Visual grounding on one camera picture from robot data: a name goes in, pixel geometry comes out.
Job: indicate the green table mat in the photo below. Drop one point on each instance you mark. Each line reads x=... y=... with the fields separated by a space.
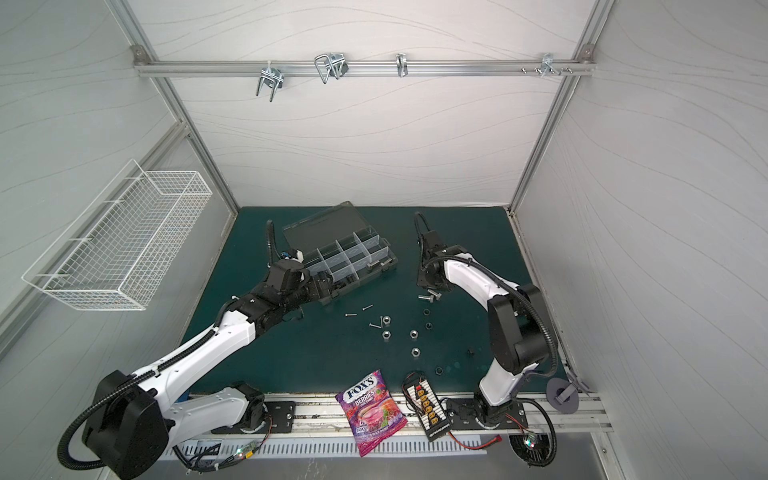
x=325 y=352

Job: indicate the black parallel charging board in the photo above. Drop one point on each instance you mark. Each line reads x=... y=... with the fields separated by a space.
x=422 y=400

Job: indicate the white wire basket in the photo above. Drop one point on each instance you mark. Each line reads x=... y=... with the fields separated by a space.
x=114 y=255

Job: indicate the silver U-bolt clamp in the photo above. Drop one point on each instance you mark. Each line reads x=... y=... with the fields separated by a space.
x=272 y=80

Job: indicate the clear plastic organizer box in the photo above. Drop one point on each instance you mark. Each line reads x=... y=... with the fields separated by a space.
x=341 y=249

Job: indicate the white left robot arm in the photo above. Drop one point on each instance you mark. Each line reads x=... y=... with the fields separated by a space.
x=134 y=418

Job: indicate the silver double U-bolt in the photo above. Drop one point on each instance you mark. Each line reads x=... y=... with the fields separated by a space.
x=331 y=65

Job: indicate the aluminium top crossbar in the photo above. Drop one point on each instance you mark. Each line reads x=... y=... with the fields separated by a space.
x=357 y=68

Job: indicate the small silver bracket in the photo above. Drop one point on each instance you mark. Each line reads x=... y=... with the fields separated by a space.
x=401 y=65

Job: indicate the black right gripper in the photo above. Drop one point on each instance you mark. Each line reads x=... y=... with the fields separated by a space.
x=427 y=278

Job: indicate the aluminium corner frame post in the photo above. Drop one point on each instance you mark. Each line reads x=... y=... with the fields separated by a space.
x=584 y=53

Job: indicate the purple Fox's candy bag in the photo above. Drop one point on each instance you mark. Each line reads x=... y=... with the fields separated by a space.
x=372 y=413

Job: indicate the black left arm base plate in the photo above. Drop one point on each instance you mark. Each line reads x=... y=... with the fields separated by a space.
x=282 y=415

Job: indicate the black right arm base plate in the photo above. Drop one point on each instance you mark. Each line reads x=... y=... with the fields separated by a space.
x=480 y=414

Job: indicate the silver corner hook bracket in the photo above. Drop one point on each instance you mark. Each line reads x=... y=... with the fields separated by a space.
x=547 y=67

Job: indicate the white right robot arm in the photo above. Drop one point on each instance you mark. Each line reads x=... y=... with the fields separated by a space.
x=521 y=334

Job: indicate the grey tape roll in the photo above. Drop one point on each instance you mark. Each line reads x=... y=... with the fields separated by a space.
x=563 y=394

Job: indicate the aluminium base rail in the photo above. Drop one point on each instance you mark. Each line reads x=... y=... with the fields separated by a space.
x=224 y=413

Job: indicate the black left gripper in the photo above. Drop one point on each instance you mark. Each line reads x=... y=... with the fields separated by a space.
x=326 y=285

